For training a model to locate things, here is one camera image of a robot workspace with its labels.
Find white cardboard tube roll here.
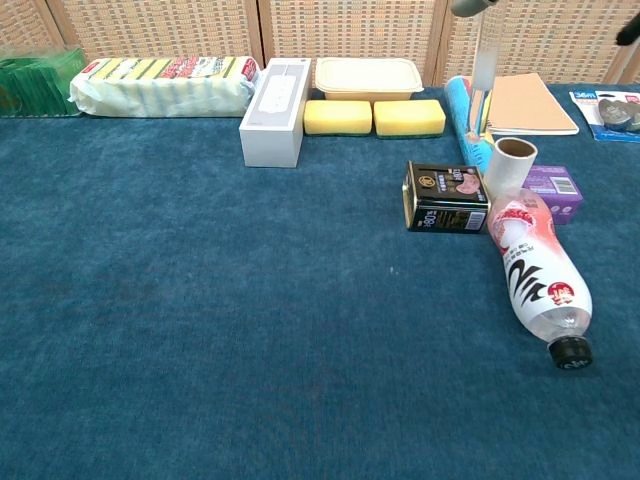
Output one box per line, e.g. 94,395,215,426
482,136,539,201

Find blue velvet tablecloth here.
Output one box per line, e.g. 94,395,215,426
0,82,640,480

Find woven bamboo folding screen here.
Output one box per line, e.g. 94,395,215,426
0,0,640,86

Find pink white plastic drink bottle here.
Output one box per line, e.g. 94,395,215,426
486,187,595,371

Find beige lidded food container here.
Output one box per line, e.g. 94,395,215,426
314,57,425,104

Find purple cardboard box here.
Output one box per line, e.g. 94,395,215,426
519,164,585,226

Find black luncheon meat tin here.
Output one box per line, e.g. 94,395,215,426
401,160,491,234

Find white power strip box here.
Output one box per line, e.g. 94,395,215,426
238,57,313,169

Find clear glass tube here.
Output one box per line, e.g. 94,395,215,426
466,9,500,147

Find wrapped yellow sponge multipack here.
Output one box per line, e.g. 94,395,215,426
68,55,261,119

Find blue cling film roll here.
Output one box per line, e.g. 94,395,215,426
444,75,496,177

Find green scouring pad pack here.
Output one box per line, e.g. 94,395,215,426
0,46,87,119

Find blue correction tape blister pack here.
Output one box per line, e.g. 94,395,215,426
569,83,640,143

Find tan spiral notebook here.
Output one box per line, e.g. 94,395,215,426
485,72,580,137

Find yellow sponge green base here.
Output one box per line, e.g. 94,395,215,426
373,99,447,140
303,99,374,137

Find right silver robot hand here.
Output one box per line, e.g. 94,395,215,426
451,0,640,47

